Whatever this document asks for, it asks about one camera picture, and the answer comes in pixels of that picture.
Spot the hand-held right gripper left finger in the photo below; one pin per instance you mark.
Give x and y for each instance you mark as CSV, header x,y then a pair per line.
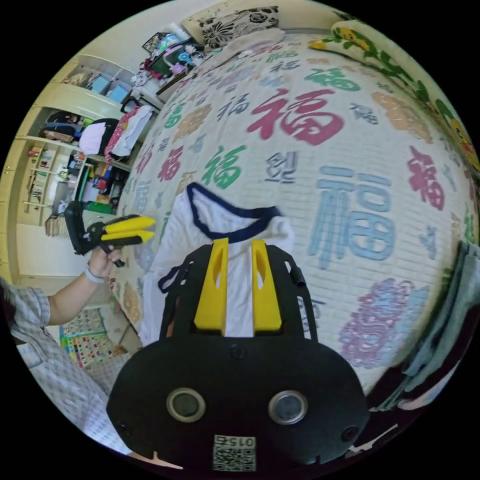
x,y
210,296

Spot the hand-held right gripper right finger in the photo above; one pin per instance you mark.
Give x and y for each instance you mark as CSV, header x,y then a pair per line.
x,y
267,300

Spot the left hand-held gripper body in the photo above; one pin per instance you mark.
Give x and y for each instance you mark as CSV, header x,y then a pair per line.
x,y
78,228

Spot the white shirt with blue collar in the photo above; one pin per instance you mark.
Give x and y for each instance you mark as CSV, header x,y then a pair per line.
x,y
240,277

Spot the person's left forearm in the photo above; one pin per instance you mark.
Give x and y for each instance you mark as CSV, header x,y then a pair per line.
x,y
69,302

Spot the person's left hand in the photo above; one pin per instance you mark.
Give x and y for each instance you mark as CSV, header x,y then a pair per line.
x,y
100,264

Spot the pile of clothes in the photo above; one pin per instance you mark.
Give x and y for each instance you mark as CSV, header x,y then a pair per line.
x,y
446,311
112,138

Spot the colourful floor mat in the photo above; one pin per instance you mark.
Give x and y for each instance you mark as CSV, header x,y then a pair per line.
x,y
88,339

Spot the cream cupboard with open shelves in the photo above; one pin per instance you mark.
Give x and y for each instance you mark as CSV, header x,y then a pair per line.
x,y
41,123

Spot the person's body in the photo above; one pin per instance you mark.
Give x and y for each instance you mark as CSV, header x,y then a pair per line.
x,y
56,375

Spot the cluttered side table with toys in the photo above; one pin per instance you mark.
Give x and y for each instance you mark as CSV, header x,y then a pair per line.
x,y
168,56

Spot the black and white floral pillow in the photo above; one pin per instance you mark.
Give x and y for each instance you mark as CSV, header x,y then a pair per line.
x,y
240,24

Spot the cream blanket with yellow flowers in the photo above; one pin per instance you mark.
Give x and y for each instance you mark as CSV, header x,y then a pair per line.
x,y
375,52

